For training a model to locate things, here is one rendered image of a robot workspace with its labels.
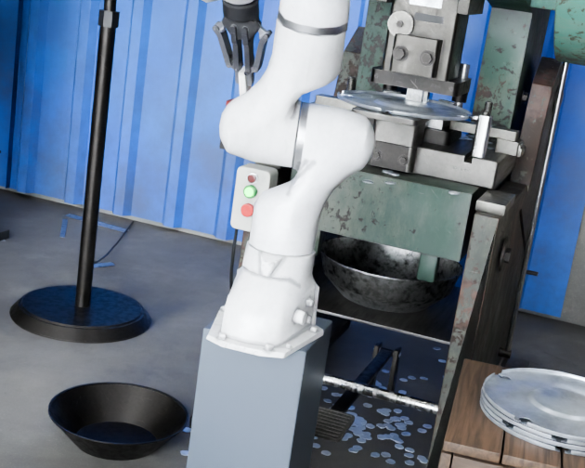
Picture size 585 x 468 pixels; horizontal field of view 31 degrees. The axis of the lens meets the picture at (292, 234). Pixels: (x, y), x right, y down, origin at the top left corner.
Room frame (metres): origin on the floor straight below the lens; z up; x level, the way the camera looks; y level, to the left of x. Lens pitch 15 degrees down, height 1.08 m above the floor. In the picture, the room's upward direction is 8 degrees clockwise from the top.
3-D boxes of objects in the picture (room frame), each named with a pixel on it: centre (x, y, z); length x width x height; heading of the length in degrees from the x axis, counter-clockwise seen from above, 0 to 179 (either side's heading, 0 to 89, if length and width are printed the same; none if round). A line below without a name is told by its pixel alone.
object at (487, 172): (2.42, -0.24, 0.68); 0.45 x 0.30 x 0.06; 72
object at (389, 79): (2.43, -0.24, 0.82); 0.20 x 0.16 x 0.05; 72
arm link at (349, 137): (1.74, -0.02, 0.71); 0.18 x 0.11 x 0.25; 90
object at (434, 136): (2.43, -0.24, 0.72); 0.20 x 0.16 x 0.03; 72
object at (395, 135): (2.26, -0.18, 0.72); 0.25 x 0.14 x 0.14; 162
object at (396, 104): (2.30, -0.20, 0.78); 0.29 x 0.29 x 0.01
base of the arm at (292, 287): (1.70, 0.03, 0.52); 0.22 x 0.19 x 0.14; 166
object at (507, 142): (2.37, -0.40, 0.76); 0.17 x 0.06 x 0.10; 72
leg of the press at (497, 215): (2.48, -0.53, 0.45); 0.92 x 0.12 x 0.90; 162
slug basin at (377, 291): (2.42, -0.24, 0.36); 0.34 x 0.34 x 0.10
